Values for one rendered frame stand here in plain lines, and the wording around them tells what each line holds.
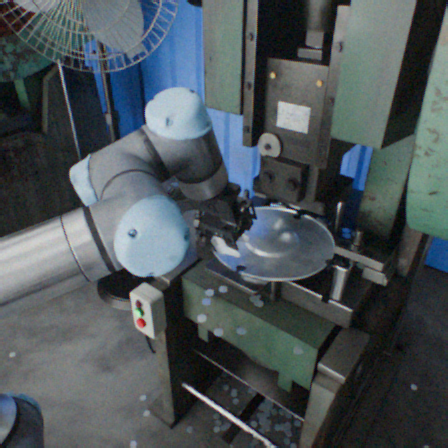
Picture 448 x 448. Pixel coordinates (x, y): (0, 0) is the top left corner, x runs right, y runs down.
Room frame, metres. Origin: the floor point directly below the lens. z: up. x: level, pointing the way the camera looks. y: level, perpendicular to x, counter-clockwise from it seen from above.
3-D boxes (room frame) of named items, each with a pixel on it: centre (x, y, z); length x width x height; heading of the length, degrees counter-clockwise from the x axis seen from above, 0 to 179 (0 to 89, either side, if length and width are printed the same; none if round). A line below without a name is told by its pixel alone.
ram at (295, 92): (0.84, -0.18, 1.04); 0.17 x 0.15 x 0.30; 143
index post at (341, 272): (0.66, -0.26, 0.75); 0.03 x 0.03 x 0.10; 53
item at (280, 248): (0.77, -0.12, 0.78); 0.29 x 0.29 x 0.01
